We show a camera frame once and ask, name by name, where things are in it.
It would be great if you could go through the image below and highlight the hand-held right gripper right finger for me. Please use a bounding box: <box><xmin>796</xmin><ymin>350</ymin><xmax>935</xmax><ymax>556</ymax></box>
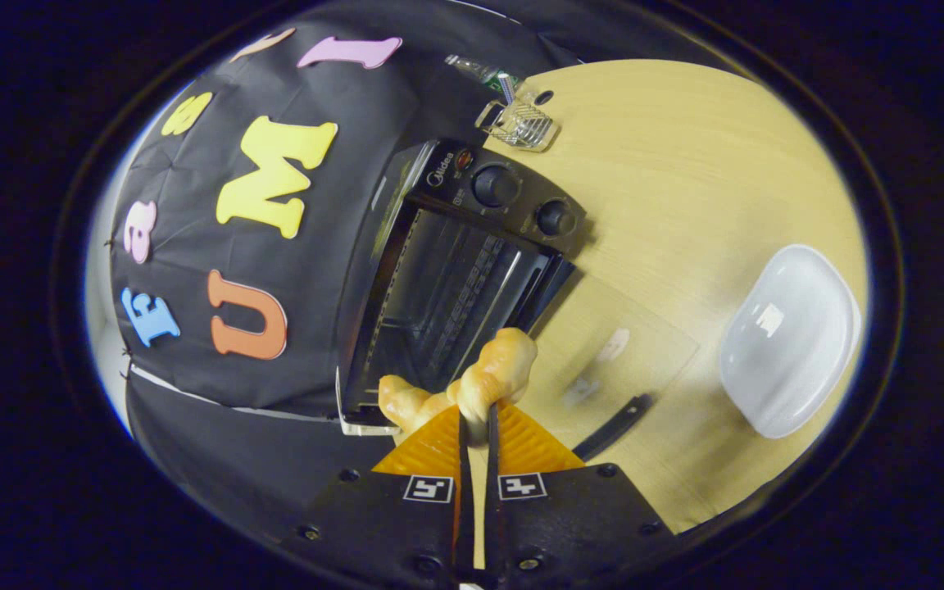
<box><xmin>484</xmin><ymin>402</ymin><xmax>674</xmax><ymax>579</ymax></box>

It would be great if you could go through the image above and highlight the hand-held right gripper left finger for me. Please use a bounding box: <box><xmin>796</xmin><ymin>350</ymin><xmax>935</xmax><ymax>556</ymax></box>
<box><xmin>279</xmin><ymin>402</ymin><xmax>477</xmax><ymax>576</ymax></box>

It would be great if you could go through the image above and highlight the golden bread roll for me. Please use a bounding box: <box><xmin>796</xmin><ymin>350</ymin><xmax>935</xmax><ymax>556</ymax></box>
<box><xmin>378</xmin><ymin>328</ymin><xmax>538</xmax><ymax>435</ymax></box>

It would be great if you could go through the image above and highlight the black electric oven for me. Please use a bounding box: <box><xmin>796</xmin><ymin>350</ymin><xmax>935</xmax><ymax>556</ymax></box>
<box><xmin>337</xmin><ymin>138</ymin><xmax>701</xmax><ymax>464</ymax></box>

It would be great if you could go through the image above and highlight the white oval plate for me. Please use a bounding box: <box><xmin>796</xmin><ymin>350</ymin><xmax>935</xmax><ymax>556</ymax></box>
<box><xmin>720</xmin><ymin>244</ymin><xmax>862</xmax><ymax>439</ymax></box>

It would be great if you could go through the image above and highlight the black backdrop cloth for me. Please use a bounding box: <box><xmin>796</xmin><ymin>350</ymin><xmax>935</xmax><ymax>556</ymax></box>
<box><xmin>111</xmin><ymin>0</ymin><xmax>588</xmax><ymax>533</ymax></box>

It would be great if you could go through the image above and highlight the clear plastic water bottle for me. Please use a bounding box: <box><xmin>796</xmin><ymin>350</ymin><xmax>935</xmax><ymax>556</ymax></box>
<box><xmin>445</xmin><ymin>53</ymin><xmax>522</xmax><ymax>103</ymax></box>

